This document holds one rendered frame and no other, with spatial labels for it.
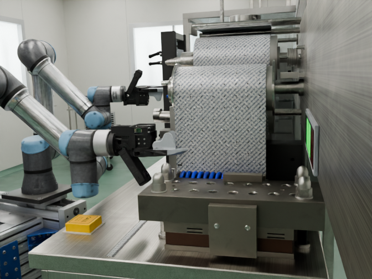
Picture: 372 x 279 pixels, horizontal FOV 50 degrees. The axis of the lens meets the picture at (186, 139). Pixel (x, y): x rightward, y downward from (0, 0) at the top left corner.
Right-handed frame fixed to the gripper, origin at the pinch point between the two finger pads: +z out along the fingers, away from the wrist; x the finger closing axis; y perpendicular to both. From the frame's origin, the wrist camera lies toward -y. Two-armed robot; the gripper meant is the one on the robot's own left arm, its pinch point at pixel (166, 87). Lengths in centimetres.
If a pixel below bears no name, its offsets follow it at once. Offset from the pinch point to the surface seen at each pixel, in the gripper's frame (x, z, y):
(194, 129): 77, 12, -2
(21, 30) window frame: -433, -238, -20
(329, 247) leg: -15, 85, 94
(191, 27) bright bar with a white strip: 42, 12, -27
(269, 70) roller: 77, 31, -17
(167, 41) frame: 38.0, 3.4, -22.4
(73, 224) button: 86, -20, 20
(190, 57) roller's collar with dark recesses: 46, 11, -17
